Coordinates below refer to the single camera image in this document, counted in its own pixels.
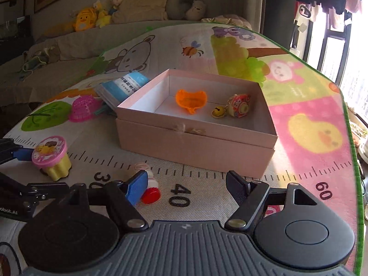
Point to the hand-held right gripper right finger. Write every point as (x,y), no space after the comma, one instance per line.
(236,188)

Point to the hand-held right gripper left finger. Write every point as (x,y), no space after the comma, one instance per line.
(137,190)

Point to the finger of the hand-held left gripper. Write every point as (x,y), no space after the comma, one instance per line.
(23,154)
(43,190)

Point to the white and red small toy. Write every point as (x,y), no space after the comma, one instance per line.
(152,197)

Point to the pink and yellow cupcake toy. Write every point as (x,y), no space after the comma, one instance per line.
(49,149)

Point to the pink cardboard box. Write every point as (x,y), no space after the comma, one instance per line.
(187,146)

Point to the pink plastic basket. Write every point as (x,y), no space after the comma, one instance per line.
(83,109)

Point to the blue and white card pack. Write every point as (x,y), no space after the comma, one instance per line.
(126,83)

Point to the printed cartoon play mat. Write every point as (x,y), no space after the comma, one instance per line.
(201,184)

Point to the green cloth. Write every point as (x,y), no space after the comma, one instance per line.
(37,60)

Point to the orange heart-shaped toy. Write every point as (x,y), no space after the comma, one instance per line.
(189,100)

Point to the beige sofa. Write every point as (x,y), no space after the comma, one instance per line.
(72,43)

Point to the round yellow duck plush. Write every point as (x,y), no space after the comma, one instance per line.
(84,20)

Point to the small yellow duck plush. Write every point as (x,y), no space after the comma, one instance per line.
(102,15)

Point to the floral cushion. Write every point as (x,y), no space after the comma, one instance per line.
(230,20)

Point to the doll with blue clothes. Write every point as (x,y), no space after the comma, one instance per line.
(116,1)

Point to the beige bear plush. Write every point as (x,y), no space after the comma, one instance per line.
(196,10)

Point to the beige pillow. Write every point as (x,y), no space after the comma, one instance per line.
(143,7)

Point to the dark curtain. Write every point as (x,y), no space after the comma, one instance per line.
(277,5)

